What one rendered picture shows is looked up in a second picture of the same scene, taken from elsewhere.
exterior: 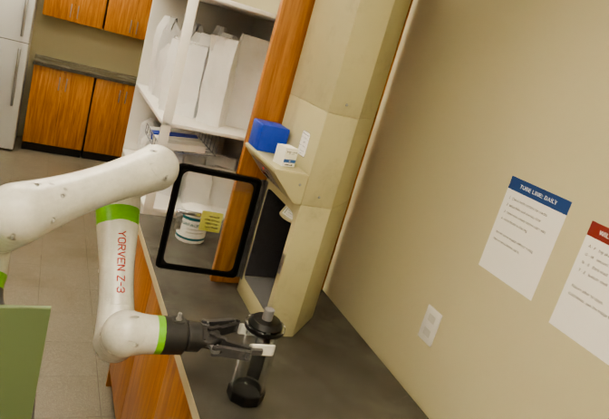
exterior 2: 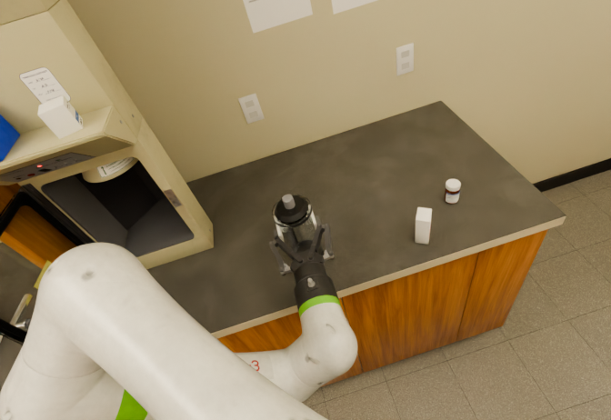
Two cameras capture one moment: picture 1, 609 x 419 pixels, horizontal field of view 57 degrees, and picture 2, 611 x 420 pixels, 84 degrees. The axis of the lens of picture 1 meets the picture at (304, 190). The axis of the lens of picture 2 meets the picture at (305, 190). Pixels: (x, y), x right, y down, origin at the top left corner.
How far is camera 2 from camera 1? 1.15 m
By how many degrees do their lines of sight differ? 62
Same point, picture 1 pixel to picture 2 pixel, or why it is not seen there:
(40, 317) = not seen: outside the picture
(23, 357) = not seen: outside the picture
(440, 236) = (198, 48)
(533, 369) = (342, 49)
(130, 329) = (346, 331)
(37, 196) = not seen: outside the picture
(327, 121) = (58, 23)
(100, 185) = (231, 360)
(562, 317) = (340, 2)
